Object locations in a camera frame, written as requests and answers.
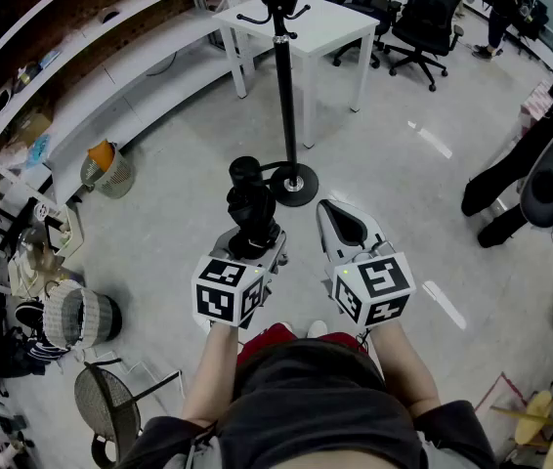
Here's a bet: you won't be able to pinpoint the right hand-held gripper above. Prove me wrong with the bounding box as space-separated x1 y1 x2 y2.
316 198 417 329

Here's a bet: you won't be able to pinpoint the cardboard box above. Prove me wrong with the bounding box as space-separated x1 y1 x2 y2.
12 109 54 151

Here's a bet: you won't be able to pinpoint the person's left forearm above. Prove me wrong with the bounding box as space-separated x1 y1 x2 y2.
181 320 244 430

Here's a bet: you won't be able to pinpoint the person's right forearm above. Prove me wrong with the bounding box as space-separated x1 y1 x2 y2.
365 317 442 418

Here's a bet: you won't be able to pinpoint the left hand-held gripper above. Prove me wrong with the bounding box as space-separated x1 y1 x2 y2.
191 227 291 330

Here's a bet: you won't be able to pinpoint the wooden stool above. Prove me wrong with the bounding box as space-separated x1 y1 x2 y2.
489 389 553 469

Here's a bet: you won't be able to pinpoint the person's red shorts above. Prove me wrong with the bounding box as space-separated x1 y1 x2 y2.
235 321 371 368

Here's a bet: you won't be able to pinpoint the black wicker chair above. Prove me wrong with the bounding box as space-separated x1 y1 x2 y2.
72 357 186 469

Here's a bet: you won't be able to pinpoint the orange cloth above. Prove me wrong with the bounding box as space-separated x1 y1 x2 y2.
86 139 118 173

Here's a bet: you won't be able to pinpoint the black coat rack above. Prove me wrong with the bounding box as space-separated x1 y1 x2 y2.
235 0 320 208

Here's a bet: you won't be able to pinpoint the white shelf unit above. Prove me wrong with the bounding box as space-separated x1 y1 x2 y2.
0 0 239 205

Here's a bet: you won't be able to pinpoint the black mesh office chair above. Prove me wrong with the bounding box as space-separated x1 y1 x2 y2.
383 0 467 93

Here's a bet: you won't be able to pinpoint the blue plastic bag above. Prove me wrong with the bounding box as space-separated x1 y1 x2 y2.
25 133 52 166

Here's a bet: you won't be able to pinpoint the grey perforated basket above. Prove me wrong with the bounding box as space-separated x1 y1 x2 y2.
79 140 138 200

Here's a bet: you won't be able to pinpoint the black umbrella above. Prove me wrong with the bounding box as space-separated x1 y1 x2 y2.
226 155 298 259

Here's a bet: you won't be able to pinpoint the person's black shirt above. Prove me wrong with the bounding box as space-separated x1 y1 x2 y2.
109 337 498 469

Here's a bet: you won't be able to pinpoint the white open box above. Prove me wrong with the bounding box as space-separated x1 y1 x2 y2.
34 201 85 259

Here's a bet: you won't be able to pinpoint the white table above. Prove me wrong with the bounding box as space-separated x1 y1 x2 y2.
211 0 381 149

